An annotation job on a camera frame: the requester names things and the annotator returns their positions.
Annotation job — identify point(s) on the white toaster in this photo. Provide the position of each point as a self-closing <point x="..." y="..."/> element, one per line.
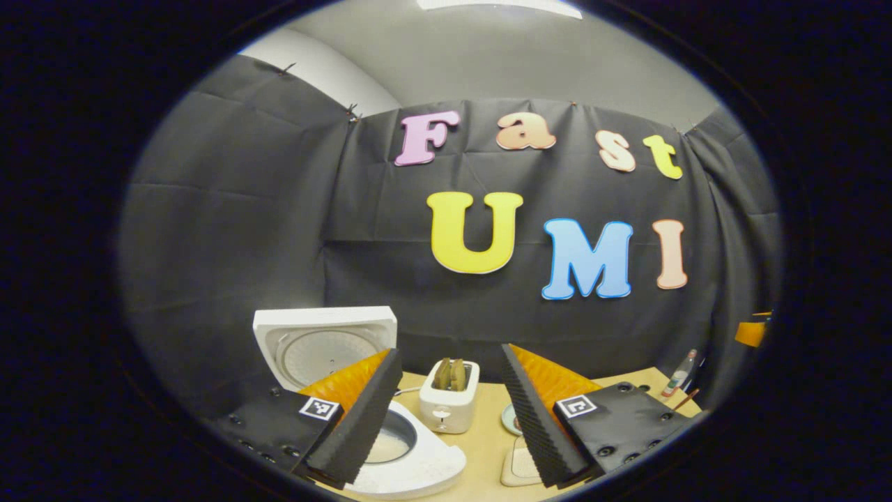
<point x="449" y="411"/>

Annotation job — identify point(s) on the black backdrop cloth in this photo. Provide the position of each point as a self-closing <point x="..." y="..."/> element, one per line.
<point x="279" y="209"/>

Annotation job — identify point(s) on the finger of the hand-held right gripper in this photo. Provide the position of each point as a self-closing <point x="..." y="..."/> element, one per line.
<point x="752" y="331"/>

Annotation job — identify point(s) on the pale green plate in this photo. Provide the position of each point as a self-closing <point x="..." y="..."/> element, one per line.
<point x="509" y="418"/>

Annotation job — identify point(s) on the ceiling light panel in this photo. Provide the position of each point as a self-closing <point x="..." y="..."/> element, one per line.
<point x="502" y="5"/>

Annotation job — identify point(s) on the white rice cooker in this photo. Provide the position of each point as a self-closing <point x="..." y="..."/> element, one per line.
<point x="320" y="341"/>

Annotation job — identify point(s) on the white rice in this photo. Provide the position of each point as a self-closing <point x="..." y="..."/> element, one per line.
<point x="387" y="446"/>

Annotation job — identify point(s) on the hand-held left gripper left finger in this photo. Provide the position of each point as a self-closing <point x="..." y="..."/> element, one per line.
<point x="362" y="425"/>

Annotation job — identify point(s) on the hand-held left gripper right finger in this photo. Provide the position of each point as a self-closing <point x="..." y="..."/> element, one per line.
<point x="536" y="425"/>

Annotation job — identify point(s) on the brown wooden spoon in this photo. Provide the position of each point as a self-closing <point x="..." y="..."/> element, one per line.
<point x="686" y="399"/>

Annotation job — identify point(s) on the brown bread slices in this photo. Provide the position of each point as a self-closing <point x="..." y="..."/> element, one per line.
<point x="449" y="374"/>

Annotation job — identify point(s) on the cream cutting board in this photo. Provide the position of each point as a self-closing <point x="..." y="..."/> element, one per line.
<point x="516" y="464"/>

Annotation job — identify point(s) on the clear plastic bottle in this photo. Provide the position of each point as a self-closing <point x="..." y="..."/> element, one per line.
<point x="679" y="373"/>

